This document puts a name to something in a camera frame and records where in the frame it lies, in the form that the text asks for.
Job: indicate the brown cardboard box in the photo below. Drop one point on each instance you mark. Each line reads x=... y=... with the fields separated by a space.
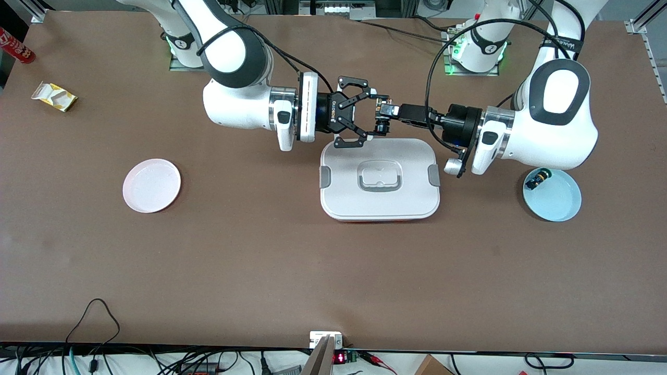
x=432 y=367

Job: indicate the pink round plate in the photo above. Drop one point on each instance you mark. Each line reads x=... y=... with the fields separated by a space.
x=151 y=187

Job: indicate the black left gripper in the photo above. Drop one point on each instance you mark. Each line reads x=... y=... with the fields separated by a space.
x=458 y=123

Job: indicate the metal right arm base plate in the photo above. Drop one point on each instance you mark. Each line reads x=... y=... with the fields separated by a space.
x=180 y=66

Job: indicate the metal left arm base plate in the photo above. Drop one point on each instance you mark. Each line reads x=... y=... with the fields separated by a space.
x=451 y=70

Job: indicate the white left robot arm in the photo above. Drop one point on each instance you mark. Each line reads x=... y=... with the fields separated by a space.
x=547 y=130

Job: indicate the small black yellow part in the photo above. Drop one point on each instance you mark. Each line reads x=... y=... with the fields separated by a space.
x=538 y=180

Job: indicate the light blue round plate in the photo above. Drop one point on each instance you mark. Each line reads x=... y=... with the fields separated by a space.
x=557 y=200

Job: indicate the aluminium frame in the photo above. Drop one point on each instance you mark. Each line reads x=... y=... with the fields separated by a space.
x=336 y=8

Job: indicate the small white device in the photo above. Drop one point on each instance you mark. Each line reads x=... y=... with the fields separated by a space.
x=320 y=337

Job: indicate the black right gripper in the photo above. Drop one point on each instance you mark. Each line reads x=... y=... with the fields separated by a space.
x=333 y=113

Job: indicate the grey slanted board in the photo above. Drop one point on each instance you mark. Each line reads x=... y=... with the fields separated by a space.
x=320 y=359

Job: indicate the red snack can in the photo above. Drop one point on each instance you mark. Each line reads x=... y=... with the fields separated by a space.
x=15 y=47

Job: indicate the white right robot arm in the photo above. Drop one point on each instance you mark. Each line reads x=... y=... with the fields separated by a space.
x=234 y=104

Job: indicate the red display circuit board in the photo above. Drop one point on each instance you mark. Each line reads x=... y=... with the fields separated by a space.
x=341 y=358

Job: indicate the yellow and white carton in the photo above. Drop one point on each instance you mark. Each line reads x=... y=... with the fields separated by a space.
x=54 y=96

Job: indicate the orange and black switch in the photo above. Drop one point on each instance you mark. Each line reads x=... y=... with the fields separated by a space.
x=383 y=126

